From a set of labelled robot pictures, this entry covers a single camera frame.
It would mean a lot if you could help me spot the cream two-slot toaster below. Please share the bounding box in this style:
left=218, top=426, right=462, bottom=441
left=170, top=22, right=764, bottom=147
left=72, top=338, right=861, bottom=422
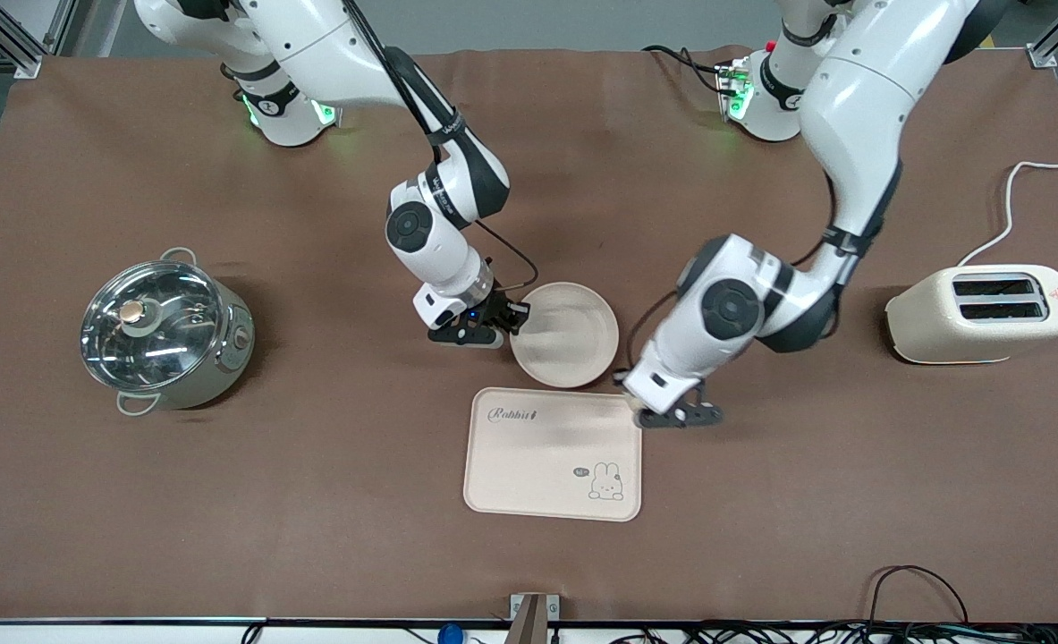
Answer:
left=884, top=264, right=1058, bottom=365

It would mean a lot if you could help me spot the black left base cable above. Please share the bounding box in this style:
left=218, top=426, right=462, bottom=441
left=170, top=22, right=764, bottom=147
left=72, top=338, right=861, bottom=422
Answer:
left=642, top=44, right=728, bottom=96

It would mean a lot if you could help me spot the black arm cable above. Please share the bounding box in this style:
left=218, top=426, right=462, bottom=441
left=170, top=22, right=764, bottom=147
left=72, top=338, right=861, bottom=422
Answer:
left=616, top=170, right=851, bottom=369
left=343, top=0, right=540, bottom=292

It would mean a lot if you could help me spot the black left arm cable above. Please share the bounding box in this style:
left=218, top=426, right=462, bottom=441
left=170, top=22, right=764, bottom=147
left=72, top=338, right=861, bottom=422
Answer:
left=616, top=170, right=851, bottom=369

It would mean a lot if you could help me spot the white toaster power cable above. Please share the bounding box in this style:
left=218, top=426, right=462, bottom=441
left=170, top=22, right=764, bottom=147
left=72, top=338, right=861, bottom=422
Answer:
left=956, top=158, right=1058, bottom=267

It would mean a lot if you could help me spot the glass pot lid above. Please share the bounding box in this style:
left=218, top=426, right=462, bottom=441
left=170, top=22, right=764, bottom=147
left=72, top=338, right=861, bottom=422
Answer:
left=80, top=260, right=225, bottom=392

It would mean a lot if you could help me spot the grey metal camera bracket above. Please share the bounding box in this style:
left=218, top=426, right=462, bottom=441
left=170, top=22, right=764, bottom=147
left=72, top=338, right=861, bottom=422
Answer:
left=504, top=593, right=561, bottom=644

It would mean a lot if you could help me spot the black looped cable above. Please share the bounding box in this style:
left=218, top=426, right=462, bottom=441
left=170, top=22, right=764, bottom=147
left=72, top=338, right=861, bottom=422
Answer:
left=867, top=564, right=970, bottom=627

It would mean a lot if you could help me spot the round cream plate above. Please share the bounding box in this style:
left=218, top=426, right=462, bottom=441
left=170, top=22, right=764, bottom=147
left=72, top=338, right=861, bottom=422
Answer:
left=509, top=282, right=621, bottom=390

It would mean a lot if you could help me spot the black cable bundle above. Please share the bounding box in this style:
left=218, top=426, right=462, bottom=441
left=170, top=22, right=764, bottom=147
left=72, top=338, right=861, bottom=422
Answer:
left=609, top=620, right=1058, bottom=644

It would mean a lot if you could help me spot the cream rabbit print tray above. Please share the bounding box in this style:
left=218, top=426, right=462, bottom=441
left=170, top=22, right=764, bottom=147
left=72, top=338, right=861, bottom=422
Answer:
left=462, top=386, right=643, bottom=522

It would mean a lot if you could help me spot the brown table mat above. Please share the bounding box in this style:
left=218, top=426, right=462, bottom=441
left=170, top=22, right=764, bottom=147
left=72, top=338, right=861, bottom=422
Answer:
left=0, top=47, right=1058, bottom=624

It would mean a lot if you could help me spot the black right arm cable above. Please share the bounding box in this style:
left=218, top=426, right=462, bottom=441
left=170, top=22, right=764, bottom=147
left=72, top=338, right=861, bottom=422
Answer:
left=343, top=0, right=540, bottom=292

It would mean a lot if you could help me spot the steel pot with glass lid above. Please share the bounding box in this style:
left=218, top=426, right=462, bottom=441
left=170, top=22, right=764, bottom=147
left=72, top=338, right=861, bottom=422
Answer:
left=81, top=247, right=257, bottom=418

